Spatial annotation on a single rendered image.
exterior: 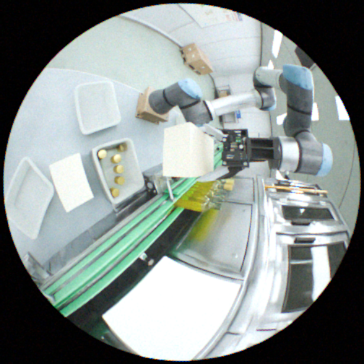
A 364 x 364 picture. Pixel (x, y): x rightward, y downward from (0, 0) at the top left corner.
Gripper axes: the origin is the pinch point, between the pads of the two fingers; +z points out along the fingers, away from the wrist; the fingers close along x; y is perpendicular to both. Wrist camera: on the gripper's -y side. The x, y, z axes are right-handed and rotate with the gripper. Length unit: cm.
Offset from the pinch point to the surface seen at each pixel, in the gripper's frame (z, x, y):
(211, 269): -8.5, 37.6, 0.5
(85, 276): 14.3, 32.7, 34.0
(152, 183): 23.2, 10.8, -3.8
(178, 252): 6.9, 37.2, -0.6
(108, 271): 17.2, 38.0, 26.0
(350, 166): -162, -15, -81
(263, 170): -113, -8, -636
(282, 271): -38, 40, -7
